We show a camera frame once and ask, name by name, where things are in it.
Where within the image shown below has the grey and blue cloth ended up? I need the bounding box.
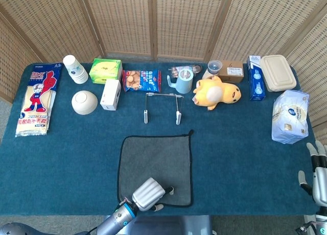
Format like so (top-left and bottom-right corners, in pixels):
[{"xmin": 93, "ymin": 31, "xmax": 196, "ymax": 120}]
[{"xmin": 116, "ymin": 129, "xmax": 194, "ymax": 208}]

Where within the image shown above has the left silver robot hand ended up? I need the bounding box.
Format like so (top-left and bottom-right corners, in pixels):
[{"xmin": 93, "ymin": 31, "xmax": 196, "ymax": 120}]
[{"xmin": 131, "ymin": 177, "xmax": 175, "ymax": 212}]

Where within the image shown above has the rubber gloves package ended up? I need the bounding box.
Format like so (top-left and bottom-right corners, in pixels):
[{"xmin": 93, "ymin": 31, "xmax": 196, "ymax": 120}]
[{"xmin": 14, "ymin": 63, "xmax": 63, "ymax": 138}]

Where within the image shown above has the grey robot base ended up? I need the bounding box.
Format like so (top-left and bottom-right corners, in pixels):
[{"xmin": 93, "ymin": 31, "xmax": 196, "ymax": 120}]
[{"xmin": 102, "ymin": 215, "xmax": 214, "ymax": 235}]

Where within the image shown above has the green tissue box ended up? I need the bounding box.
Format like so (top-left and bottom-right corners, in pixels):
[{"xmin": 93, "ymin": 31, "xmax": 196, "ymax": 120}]
[{"xmin": 88, "ymin": 58, "xmax": 123, "ymax": 85}]

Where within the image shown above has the beige lidded food container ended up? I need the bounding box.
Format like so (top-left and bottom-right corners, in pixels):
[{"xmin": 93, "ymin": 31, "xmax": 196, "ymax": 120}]
[{"xmin": 260, "ymin": 54, "xmax": 297, "ymax": 92}]

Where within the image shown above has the woven folding screen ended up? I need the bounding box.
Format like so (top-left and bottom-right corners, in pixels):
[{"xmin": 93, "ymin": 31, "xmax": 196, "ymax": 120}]
[{"xmin": 0, "ymin": 0, "xmax": 327, "ymax": 146}]

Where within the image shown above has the blue biscuit bag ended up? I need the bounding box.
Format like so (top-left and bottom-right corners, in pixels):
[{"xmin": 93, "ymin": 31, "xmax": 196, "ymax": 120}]
[{"xmin": 122, "ymin": 69, "xmax": 162, "ymax": 93}]

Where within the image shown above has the light blue mug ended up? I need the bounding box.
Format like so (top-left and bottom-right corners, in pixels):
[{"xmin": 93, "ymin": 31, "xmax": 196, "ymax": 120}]
[{"xmin": 167, "ymin": 68, "xmax": 194, "ymax": 95}]

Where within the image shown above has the blue table cloth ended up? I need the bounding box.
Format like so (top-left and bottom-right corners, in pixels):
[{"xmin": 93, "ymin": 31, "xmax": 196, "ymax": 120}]
[{"xmin": 0, "ymin": 62, "xmax": 324, "ymax": 217}]

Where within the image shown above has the blue and white box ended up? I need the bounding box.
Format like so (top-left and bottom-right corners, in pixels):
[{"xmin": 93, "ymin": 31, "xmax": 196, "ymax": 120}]
[{"xmin": 246, "ymin": 55, "xmax": 266, "ymax": 101}]

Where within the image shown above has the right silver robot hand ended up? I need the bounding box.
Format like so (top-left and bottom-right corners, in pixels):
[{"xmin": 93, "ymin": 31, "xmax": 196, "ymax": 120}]
[{"xmin": 298, "ymin": 140, "xmax": 327, "ymax": 207}]

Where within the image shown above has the metal wire stand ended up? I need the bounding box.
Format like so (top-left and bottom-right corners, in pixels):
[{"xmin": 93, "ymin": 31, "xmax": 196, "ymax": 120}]
[{"xmin": 143, "ymin": 92, "xmax": 184, "ymax": 125}]

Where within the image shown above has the yellow plush toy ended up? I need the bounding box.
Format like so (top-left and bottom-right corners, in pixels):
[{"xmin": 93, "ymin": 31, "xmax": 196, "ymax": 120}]
[{"xmin": 192, "ymin": 76, "xmax": 242, "ymax": 111}]

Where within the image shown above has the brown cardboard box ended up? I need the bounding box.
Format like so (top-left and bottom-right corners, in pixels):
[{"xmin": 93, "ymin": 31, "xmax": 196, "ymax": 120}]
[{"xmin": 218, "ymin": 60, "xmax": 244, "ymax": 83}]

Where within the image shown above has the jar with clear lid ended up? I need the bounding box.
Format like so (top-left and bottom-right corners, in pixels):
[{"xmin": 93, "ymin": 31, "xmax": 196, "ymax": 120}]
[{"xmin": 204, "ymin": 60, "xmax": 223, "ymax": 80}]

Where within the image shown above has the white cardboard box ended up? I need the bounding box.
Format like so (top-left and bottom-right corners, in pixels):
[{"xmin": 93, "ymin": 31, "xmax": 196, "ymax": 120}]
[{"xmin": 100, "ymin": 79, "xmax": 122, "ymax": 111}]

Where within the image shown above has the stack of paper cups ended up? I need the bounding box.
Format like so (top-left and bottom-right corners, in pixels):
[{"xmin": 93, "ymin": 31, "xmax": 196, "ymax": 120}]
[{"xmin": 62, "ymin": 55, "xmax": 89, "ymax": 85}]

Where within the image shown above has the upturned beige bowl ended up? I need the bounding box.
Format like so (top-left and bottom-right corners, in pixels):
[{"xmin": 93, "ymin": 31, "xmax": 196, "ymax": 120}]
[{"xmin": 71, "ymin": 90, "xmax": 99, "ymax": 115}]

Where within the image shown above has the tissue paper pack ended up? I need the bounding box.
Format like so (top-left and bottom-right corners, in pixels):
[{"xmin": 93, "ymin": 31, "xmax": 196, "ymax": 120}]
[{"xmin": 271, "ymin": 89, "xmax": 310, "ymax": 145}]

